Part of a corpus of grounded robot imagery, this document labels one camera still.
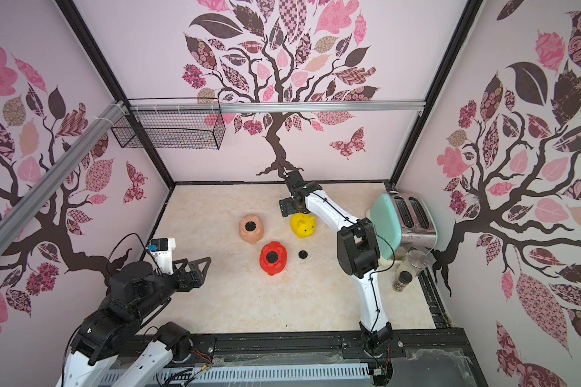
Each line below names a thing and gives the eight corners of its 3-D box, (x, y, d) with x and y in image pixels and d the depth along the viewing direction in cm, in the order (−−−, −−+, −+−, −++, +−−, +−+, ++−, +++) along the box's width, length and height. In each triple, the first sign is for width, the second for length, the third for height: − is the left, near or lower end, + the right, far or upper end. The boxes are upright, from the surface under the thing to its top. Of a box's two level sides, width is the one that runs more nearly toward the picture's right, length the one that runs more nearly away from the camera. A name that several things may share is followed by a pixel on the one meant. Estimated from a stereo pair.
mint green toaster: (377, 264, 95) (392, 238, 80) (366, 217, 111) (377, 188, 96) (429, 264, 95) (453, 238, 80) (410, 217, 111) (428, 188, 96)
